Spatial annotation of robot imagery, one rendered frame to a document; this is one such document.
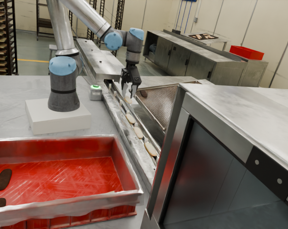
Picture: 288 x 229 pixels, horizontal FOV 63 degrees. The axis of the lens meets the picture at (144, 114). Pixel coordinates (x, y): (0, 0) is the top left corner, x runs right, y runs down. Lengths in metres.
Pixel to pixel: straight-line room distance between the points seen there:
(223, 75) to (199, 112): 3.72
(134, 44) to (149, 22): 7.64
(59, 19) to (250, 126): 1.06
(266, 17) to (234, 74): 1.83
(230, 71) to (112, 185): 3.48
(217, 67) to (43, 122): 3.19
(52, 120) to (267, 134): 0.93
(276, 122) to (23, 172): 0.79
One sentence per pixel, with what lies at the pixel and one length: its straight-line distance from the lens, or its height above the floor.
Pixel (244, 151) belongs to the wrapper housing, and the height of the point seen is 1.29.
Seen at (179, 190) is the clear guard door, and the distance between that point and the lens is 0.41.
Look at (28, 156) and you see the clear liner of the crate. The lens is 0.94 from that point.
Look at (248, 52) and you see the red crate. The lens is 4.64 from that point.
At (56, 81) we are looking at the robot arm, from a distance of 1.13.
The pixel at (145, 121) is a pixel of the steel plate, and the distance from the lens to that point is 1.32.
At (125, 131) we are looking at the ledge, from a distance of 1.10.
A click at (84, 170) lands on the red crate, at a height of 0.82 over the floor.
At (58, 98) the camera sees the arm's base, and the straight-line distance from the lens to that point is 1.15.
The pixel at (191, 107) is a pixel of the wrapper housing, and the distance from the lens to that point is 0.35.
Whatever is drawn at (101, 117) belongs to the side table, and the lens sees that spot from 1.28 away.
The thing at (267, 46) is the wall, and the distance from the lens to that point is 5.47.
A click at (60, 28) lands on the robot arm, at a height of 1.23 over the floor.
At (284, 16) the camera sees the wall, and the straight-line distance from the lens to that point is 5.41.
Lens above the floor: 1.41
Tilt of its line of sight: 25 degrees down
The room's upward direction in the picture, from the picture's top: 11 degrees clockwise
